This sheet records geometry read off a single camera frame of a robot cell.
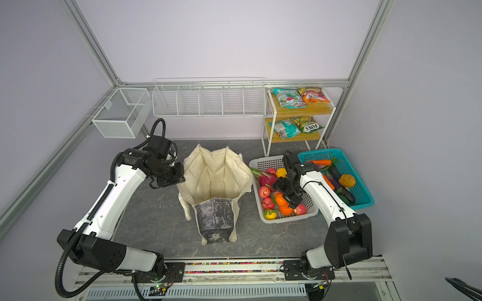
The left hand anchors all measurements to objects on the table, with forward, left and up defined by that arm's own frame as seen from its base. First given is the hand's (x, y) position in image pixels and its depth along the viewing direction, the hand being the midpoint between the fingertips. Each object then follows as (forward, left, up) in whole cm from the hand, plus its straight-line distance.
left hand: (185, 181), depth 74 cm
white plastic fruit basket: (+19, -41, -15) cm, 48 cm away
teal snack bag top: (+35, -48, +13) cm, 61 cm away
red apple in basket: (+1, -33, -14) cm, 36 cm away
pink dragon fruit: (+8, -35, -14) cm, 39 cm away
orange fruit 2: (-8, -42, -18) cm, 46 cm away
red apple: (-8, -49, -17) cm, 52 cm away
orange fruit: (-5, -40, -12) cm, 42 cm away
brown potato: (+4, -74, -14) cm, 76 cm away
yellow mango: (+11, -43, -14) cm, 46 cm away
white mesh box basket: (+41, +38, +3) cm, 56 cm away
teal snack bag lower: (+32, -48, -4) cm, 58 cm away
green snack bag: (+35, -60, -4) cm, 70 cm away
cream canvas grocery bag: (+9, -6, -21) cm, 24 cm away
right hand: (-4, -39, -11) cm, 41 cm away
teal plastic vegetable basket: (-3, -80, -17) cm, 82 cm away
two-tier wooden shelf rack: (+27, -39, +11) cm, 49 cm away
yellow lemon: (-10, -35, -18) cm, 41 cm away
